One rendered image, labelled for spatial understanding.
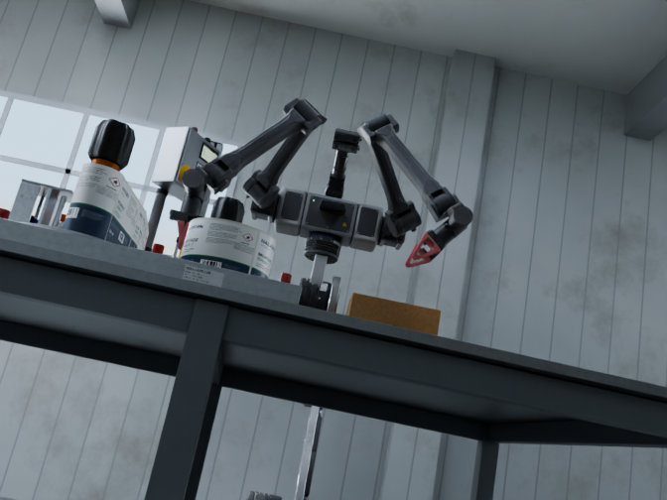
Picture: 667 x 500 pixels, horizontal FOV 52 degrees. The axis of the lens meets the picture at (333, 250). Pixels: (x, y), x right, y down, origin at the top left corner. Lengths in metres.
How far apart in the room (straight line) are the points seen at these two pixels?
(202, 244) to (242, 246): 0.08
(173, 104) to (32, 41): 1.11
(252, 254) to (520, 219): 3.68
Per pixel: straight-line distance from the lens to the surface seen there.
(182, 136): 2.22
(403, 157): 2.17
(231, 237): 1.48
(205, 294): 1.20
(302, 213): 2.60
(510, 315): 4.81
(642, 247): 5.31
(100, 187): 1.49
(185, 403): 1.21
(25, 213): 2.03
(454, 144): 4.96
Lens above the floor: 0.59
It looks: 16 degrees up
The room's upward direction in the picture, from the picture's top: 11 degrees clockwise
